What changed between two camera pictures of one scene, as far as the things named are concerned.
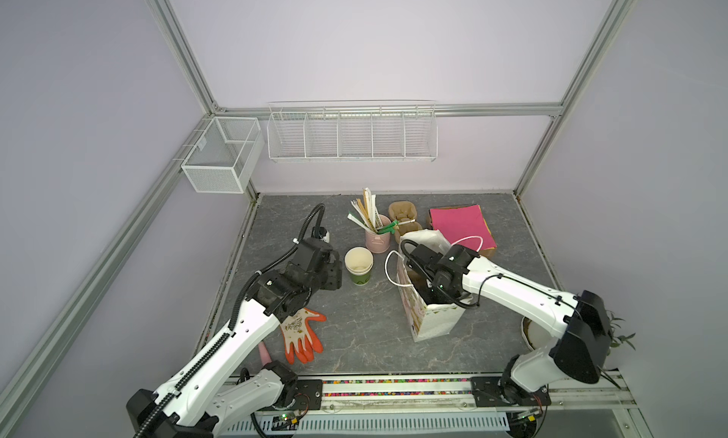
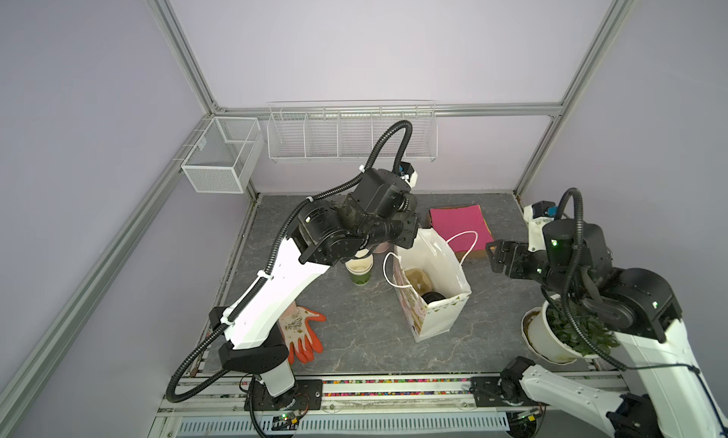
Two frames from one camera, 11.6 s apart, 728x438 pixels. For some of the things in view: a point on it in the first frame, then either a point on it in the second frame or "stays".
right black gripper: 422,291 → 521,254
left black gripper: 335,275 → 409,225
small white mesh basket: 226,155 stays
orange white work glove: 299,339 stays
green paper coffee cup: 358,262 stays
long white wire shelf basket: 358,134 stays
